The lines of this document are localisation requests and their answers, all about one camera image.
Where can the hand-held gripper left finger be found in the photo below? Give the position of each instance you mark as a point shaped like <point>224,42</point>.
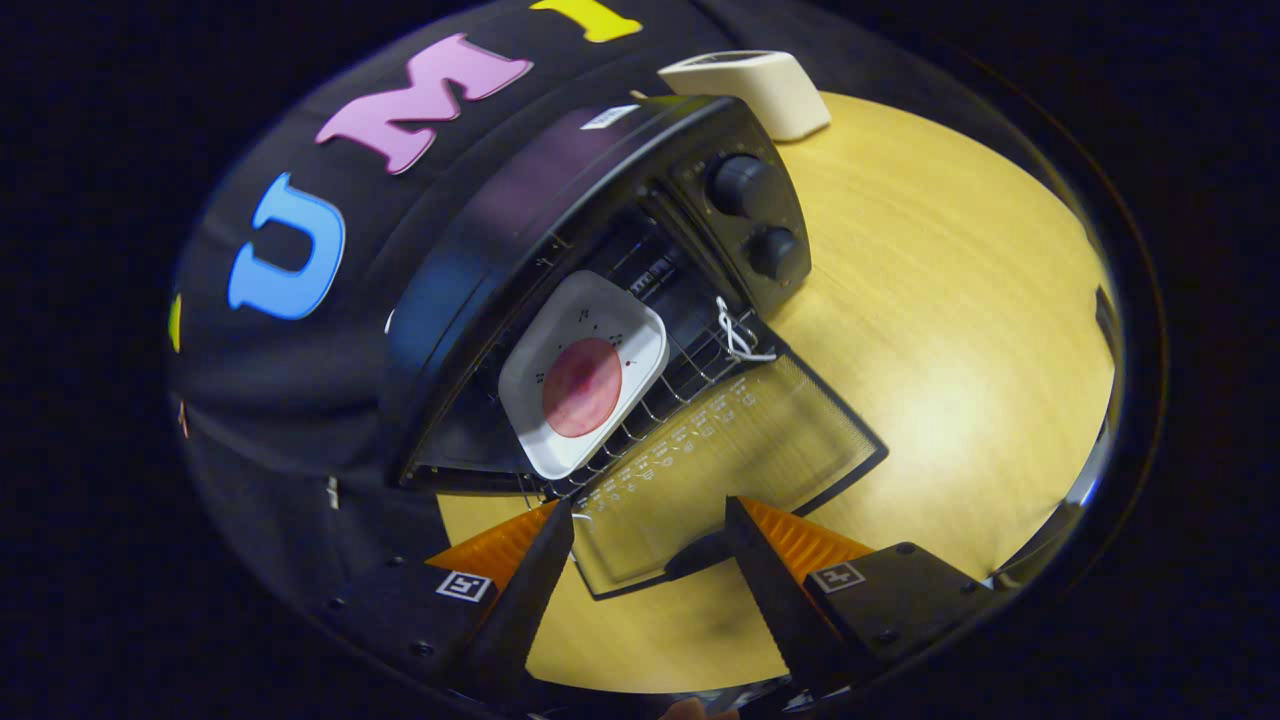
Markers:
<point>525,600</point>

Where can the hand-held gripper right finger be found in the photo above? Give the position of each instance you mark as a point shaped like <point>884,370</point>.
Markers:
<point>765,595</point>

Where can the round pink food slice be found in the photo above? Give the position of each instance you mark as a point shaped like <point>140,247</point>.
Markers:
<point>582,390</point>

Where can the white square plate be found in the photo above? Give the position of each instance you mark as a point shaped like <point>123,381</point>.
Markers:
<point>590,310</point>

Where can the black toaster oven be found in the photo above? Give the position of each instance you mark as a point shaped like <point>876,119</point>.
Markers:
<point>480,250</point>

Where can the white toaster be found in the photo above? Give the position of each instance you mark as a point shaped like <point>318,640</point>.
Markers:
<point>760,85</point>

